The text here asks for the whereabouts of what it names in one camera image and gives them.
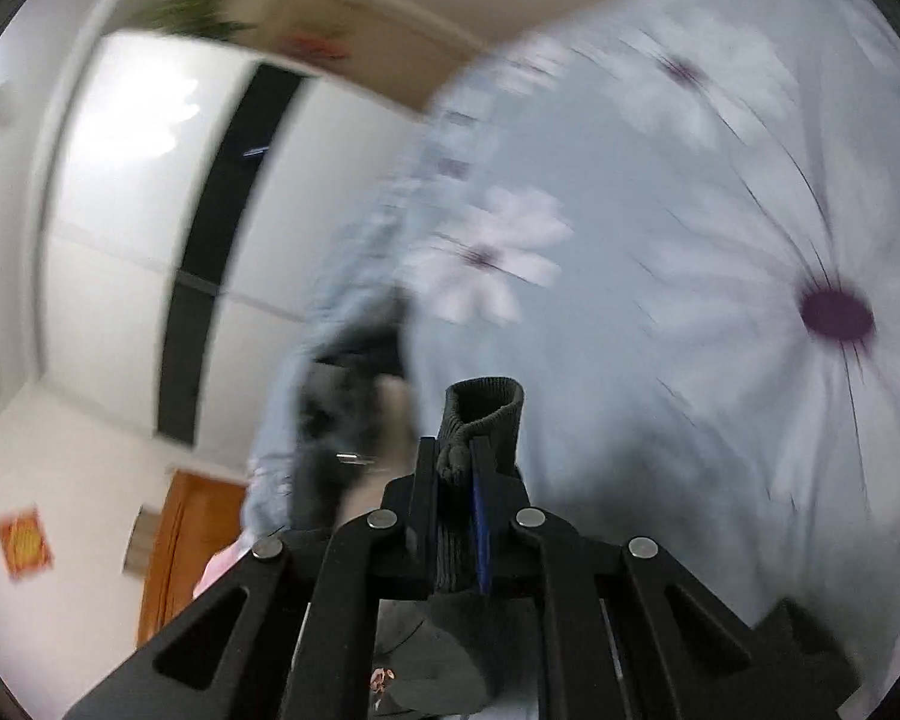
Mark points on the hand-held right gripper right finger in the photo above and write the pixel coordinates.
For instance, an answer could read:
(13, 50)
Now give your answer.
(482, 517)

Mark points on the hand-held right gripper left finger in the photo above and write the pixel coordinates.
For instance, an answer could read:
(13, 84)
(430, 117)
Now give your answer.
(424, 480)

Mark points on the dark grey sock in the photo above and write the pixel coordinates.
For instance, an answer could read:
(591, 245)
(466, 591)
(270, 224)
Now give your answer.
(487, 405)

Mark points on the pink cloth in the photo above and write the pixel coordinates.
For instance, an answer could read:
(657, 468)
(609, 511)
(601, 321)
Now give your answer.
(221, 568)

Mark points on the brown wooden door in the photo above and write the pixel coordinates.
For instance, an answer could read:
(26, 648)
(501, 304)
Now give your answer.
(184, 540)

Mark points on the white wardrobe with black stripe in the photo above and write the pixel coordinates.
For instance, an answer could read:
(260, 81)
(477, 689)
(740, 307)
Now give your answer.
(120, 187)

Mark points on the light blue floral bed sheet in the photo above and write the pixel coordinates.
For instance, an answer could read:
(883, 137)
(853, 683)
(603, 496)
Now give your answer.
(645, 240)

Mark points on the framed picture with red print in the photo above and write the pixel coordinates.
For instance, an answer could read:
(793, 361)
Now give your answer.
(311, 26)

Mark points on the green potted plant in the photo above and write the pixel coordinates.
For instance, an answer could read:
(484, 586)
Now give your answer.
(195, 13)

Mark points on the grey wall switch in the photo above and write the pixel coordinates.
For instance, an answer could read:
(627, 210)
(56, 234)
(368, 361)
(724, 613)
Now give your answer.
(142, 540)

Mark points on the red square wall decoration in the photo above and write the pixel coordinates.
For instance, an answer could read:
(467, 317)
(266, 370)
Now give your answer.
(24, 544)

